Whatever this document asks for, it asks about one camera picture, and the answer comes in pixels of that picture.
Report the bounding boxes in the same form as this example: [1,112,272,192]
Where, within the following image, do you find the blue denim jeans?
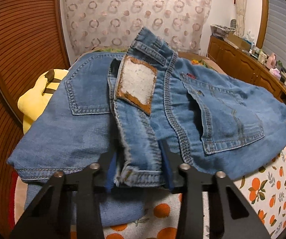
[8,28,286,227]

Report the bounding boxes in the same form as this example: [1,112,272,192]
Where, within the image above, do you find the orange print bed sheet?
[14,59,286,239]

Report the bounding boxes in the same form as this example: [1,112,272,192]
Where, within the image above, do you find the yellow plush toy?
[17,69,68,134]

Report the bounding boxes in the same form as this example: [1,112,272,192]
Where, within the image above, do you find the wooden sideboard cabinet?
[207,35,286,105]

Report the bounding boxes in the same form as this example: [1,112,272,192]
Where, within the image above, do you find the pink bottle on sideboard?
[266,53,277,69]

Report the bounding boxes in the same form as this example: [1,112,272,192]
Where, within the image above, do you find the cardboard box on sideboard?
[227,32,251,52]

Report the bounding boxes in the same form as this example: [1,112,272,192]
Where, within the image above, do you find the brown louvered wardrobe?
[0,0,70,238]

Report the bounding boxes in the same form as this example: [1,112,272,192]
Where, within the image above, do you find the wicker basket on sideboard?
[211,24,236,38]

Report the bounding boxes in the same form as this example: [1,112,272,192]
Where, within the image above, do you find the pink circle pattern curtain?
[63,0,212,55]

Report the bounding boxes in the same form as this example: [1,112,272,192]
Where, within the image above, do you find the cream tied window curtain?
[235,0,247,38]

